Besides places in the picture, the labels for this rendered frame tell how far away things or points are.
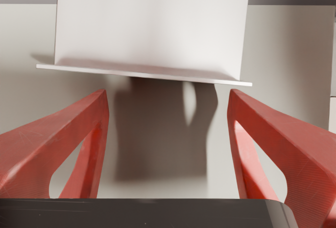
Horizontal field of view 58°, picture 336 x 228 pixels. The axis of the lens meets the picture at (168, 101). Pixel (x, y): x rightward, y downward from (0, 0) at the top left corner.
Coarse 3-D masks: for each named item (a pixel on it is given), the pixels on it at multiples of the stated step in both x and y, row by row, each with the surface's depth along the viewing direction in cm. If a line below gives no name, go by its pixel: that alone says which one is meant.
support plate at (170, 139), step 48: (0, 48) 14; (48, 48) 14; (288, 48) 14; (0, 96) 14; (48, 96) 14; (144, 96) 14; (192, 96) 14; (288, 96) 14; (144, 144) 14; (192, 144) 14; (144, 192) 15; (192, 192) 15
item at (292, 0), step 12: (0, 0) 14; (12, 0) 14; (24, 0) 14; (36, 0) 14; (48, 0) 14; (252, 0) 14; (264, 0) 14; (276, 0) 14; (288, 0) 14; (300, 0) 14; (312, 0) 14; (324, 0) 14
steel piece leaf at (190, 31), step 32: (64, 0) 13; (96, 0) 14; (128, 0) 14; (160, 0) 14; (192, 0) 14; (224, 0) 14; (64, 32) 14; (96, 32) 14; (128, 32) 14; (160, 32) 14; (192, 32) 14; (224, 32) 14; (64, 64) 14; (96, 64) 14; (128, 64) 14; (160, 64) 14; (192, 64) 14; (224, 64) 14
